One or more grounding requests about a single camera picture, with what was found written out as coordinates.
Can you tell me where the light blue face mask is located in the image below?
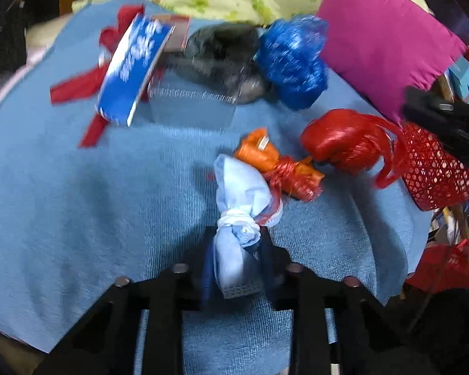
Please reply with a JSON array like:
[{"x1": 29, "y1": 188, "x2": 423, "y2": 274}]
[{"x1": 213, "y1": 154, "x2": 283, "y2": 299}]

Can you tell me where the blue white paper box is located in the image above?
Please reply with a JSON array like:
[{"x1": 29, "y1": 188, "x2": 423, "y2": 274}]
[{"x1": 96, "y1": 14, "x2": 174, "y2": 126}]

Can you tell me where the blue crumpled plastic bag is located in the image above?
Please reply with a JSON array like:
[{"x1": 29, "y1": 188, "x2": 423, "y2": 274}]
[{"x1": 255, "y1": 14, "x2": 329, "y2": 111}]

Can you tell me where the red plastic mesh basket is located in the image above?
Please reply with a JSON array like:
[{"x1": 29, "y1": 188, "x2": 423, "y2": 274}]
[{"x1": 402, "y1": 123, "x2": 469, "y2": 211}]

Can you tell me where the red crumpled plastic bag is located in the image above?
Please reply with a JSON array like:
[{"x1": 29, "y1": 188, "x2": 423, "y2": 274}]
[{"x1": 300, "y1": 108, "x2": 409, "y2": 189}]

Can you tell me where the orange snack wrapper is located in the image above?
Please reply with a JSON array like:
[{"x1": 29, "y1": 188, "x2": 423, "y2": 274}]
[{"x1": 234, "y1": 128, "x2": 324, "y2": 202}]

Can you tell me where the black plastic food tray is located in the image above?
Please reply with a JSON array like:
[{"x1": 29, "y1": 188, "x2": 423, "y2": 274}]
[{"x1": 160, "y1": 22, "x2": 271, "y2": 105}]

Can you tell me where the magenta square pillow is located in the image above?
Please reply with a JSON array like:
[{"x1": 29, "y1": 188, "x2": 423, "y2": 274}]
[{"x1": 317, "y1": 0, "x2": 467, "y2": 124}]

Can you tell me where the white pink bed sheet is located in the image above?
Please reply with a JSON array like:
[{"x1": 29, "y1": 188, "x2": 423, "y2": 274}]
[{"x1": 0, "y1": 44, "x2": 56, "y2": 126}]

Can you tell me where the red white small carton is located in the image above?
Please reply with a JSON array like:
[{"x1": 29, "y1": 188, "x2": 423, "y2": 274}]
[{"x1": 151, "y1": 14, "x2": 190, "y2": 53}]

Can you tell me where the blue fleece blanket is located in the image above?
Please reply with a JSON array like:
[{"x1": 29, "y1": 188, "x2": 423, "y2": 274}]
[{"x1": 0, "y1": 0, "x2": 433, "y2": 375}]

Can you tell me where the red ribbon bow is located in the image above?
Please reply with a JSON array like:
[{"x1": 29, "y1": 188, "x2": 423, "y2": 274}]
[{"x1": 50, "y1": 5, "x2": 151, "y2": 148}]

